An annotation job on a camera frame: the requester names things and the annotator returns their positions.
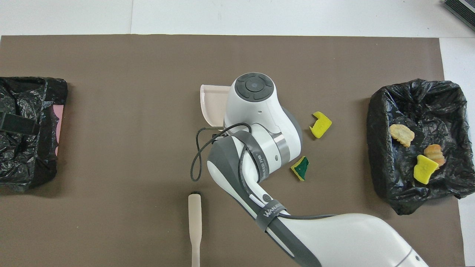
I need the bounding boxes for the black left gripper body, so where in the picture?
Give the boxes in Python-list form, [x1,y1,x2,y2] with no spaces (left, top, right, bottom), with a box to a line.
[0,112,40,135]

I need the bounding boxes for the beige plastic dustpan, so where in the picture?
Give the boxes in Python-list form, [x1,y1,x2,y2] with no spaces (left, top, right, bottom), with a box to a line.
[200,84,232,128]

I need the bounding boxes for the yellow and green sponge piece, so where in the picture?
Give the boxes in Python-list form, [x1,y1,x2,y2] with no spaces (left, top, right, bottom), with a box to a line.
[290,156,309,182]

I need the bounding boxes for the beige hand brush black bristles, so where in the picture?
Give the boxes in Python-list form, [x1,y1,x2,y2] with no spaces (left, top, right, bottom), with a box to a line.
[188,191,202,267]

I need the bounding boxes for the notched yellow sponge piece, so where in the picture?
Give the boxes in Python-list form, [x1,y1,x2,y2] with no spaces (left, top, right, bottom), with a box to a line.
[309,111,333,139]

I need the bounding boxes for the pale toy pastry piece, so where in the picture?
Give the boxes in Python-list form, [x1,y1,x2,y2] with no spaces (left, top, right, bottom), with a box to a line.
[389,124,415,148]

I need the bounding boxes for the orange striped toy croissant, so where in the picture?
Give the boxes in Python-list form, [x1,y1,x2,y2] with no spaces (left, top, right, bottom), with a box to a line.
[424,144,446,166]

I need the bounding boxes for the pink plastic bin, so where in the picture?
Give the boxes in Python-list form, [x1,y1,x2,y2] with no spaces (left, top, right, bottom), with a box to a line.
[53,105,65,157]

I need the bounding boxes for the black garbage bag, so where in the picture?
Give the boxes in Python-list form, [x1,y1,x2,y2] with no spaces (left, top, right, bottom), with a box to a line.
[367,78,475,216]
[0,76,68,192]

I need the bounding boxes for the brown table mat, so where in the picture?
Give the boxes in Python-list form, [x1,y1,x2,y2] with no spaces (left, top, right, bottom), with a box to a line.
[0,34,466,267]

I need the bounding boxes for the dark ribbed device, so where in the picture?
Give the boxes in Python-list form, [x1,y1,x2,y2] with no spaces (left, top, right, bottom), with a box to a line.
[441,0,475,32]

